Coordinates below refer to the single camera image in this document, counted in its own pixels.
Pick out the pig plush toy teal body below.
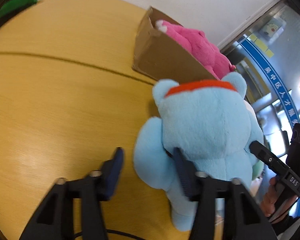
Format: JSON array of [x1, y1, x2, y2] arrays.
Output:
[[251, 159, 265, 181]]

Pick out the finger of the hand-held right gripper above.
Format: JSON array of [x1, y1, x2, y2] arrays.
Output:
[[249, 141, 290, 178]]

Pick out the brown cardboard box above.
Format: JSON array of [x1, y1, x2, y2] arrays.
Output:
[[132, 6, 217, 84]]

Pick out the blue banner strip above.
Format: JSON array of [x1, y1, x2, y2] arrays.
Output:
[[239, 37, 300, 129]]

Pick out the black cable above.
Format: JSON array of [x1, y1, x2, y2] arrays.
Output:
[[72, 228, 152, 240]]

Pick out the person's right hand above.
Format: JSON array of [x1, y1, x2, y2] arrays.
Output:
[[261, 177, 298, 218]]

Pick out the light blue plush toy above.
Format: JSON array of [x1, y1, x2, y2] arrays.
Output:
[[134, 72, 264, 232]]

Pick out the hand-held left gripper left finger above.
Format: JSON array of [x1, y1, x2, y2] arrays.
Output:
[[19, 147, 125, 240]]

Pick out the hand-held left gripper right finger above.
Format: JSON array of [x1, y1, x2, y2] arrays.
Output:
[[172, 147, 278, 240]]

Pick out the cartoon bear sticker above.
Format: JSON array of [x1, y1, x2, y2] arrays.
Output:
[[261, 21, 285, 37]]

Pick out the pink plush toy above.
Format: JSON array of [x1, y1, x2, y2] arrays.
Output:
[[155, 19, 237, 80]]

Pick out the green table cloth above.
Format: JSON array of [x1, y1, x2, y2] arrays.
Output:
[[0, 0, 38, 20]]

